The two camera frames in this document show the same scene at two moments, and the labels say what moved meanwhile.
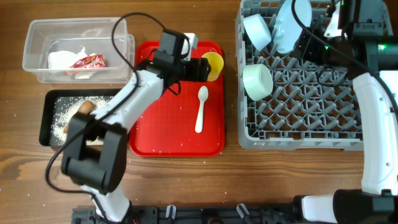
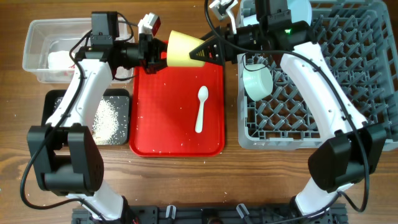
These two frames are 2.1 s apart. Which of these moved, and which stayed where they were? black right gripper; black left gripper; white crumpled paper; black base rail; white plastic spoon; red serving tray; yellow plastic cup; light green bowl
Moved: black left gripper; black right gripper; yellow plastic cup
Stayed: light green bowl; white plastic spoon; red serving tray; black base rail; white crumpled paper
